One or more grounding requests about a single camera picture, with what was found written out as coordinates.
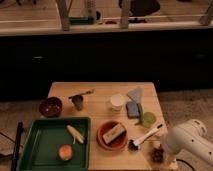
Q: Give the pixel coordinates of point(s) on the dark red bowl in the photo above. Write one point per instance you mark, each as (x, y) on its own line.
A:
(51, 107)

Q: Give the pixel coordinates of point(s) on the grey triangular cloth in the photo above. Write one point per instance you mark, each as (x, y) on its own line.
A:
(135, 94)

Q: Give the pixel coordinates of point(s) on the orange round fruit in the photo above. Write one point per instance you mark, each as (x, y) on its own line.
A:
(65, 152)

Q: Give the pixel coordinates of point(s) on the orange terracotta bowl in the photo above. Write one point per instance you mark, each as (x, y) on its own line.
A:
(118, 144)

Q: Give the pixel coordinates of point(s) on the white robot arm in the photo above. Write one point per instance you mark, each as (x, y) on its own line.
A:
(190, 136)

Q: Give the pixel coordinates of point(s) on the white handled brush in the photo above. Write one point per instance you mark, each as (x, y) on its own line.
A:
(134, 145)

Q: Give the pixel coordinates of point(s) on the white block eraser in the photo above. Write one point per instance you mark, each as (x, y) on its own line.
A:
(113, 133)

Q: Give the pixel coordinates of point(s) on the blue grey sponge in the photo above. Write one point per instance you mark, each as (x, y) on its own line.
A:
(132, 109)

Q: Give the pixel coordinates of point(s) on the black bar beside tray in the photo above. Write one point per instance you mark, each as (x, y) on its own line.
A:
(17, 146)

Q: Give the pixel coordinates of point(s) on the green plastic tray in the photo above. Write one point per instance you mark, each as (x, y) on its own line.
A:
(40, 152)

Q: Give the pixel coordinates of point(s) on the green round lid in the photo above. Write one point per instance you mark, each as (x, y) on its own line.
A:
(148, 119)

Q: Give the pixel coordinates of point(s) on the white paper cup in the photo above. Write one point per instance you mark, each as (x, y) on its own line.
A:
(117, 102)

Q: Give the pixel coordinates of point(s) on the thin wooden handled tool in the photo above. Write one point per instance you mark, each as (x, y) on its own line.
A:
(84, 93)

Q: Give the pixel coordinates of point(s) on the small metal cup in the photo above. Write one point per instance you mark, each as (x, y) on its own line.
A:
(77, 100)

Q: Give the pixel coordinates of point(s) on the dark purple grape bunch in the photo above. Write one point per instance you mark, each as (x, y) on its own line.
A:
(157, 155)

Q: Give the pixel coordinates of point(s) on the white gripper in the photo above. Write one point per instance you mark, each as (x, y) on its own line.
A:
(169, 161)

